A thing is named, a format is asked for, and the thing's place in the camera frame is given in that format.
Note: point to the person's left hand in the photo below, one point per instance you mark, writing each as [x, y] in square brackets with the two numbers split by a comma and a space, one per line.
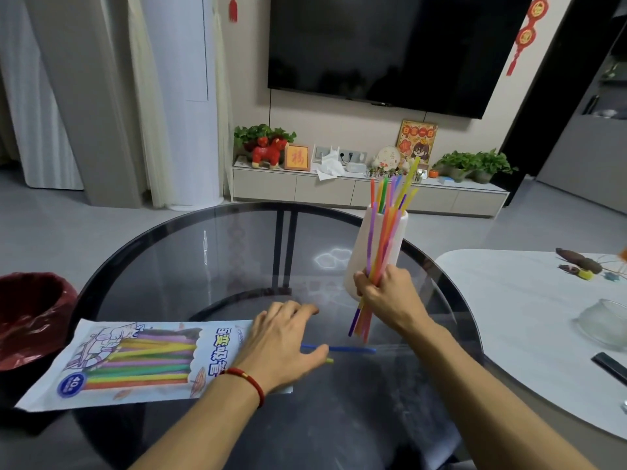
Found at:
[274, 347]

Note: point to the person's right hand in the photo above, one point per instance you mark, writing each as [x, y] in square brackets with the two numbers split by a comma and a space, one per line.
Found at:
[394, 298]

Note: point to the person's left little finger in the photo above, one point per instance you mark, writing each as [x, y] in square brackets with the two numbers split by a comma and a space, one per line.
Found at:
[259, 322]

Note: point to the person's left thumb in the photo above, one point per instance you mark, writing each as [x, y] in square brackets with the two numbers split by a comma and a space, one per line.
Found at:
[312, 362]

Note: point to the person's left middle finger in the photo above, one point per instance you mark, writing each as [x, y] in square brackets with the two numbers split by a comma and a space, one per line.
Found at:
[290, 310]

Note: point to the person's right fingers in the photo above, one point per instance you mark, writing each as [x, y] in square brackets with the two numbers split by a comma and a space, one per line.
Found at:
[363, 284]

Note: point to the bundle of colourful straws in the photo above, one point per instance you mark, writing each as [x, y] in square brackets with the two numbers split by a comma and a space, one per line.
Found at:
[384, 230]

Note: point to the person's left forearm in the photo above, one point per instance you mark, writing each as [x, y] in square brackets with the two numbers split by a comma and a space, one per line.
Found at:
[196, 430]

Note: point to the person's right forearm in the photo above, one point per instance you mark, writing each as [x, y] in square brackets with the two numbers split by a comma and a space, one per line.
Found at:
[480, 401]

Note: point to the white tall cup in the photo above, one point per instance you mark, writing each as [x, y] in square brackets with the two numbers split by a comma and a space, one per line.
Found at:
[357, 259]

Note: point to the blue single straw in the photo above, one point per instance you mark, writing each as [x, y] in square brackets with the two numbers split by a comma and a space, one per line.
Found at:
[343, 349]

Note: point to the round black glass table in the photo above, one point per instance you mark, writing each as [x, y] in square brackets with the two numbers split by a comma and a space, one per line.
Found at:
[235, 269]

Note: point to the white low media cabinet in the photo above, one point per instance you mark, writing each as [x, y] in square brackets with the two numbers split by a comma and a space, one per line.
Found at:
[323, 188]

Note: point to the small white box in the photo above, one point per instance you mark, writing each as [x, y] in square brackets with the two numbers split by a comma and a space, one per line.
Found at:
[356, 167]

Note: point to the white plastic bag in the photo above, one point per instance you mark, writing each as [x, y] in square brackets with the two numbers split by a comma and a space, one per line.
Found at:
[330, 166]

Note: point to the white printed straw packet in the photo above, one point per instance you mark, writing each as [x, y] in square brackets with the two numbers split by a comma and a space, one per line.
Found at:
[142, 359]

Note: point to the round white ornament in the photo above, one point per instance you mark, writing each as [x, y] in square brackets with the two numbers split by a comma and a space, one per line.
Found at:
[388, 159]

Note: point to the orange framed picture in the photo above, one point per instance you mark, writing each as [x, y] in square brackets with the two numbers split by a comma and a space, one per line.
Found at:
[297, 158]

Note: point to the cartoon poster board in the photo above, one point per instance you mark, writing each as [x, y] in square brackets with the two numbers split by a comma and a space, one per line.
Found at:
[416, 139]

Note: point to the red toy horse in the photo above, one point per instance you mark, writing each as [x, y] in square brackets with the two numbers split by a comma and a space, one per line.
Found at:
[268, 152]

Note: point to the white oval table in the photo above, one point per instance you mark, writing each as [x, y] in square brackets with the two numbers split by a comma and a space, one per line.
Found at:
[524, 327]

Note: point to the brown craft piece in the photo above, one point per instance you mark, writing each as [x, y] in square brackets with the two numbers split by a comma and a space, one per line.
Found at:
[580, 260]

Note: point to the small yellow green piece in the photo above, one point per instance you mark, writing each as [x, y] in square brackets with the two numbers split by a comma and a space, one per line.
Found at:
[586, 274]

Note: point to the bin with red bag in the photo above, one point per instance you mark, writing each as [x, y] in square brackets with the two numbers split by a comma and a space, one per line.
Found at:
[32, 313]

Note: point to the white standing air conditioner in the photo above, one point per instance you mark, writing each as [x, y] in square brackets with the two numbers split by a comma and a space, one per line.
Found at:
[186, 92]

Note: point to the clear glass bowl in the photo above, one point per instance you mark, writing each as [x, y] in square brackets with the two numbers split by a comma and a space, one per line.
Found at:
[605, 325]

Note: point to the small blue star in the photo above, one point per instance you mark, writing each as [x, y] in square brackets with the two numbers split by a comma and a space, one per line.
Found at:
[610, 276]

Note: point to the black remote control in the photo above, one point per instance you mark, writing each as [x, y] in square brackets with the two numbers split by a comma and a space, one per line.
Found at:
[610, 367]

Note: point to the grey shelf cabinet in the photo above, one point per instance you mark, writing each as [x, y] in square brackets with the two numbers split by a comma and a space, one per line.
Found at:
[588, 141]

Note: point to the beige curtain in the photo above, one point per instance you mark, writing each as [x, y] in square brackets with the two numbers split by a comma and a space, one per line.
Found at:
[83, 92]

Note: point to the red hanging knot ornament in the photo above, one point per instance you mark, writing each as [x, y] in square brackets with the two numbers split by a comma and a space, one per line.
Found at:
[528, 29]

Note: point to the red hanging tassel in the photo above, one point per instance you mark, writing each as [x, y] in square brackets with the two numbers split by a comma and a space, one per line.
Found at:
[233, 7]

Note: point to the white sheer curtain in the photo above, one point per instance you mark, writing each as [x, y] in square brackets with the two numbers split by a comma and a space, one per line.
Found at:
[34, 102]

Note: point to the grey wall socket panel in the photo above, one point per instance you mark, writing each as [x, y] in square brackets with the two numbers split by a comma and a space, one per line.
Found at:
[355, 154]

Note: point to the black wall television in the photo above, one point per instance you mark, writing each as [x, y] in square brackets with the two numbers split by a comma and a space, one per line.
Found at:
[392, 43]

